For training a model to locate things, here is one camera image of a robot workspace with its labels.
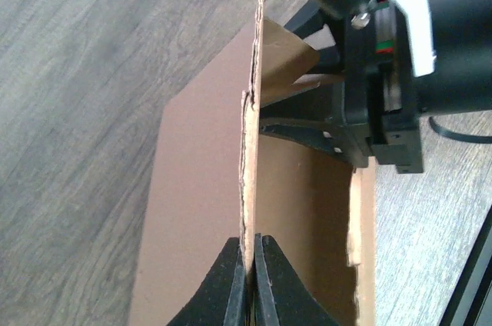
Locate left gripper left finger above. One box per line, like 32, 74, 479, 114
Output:
168, 238, 246, 326

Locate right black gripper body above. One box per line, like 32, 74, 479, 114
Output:
322, 6, 424, 174

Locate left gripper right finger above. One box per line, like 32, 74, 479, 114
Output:
254, 234, 337, 326

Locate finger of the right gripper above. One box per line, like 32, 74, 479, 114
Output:
259, 119, 338, 158
284, 0, 328, 39

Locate cardboard box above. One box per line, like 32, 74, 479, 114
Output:
129, 0, 376, 325

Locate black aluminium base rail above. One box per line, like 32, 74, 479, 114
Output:
439, 210, 491, 326

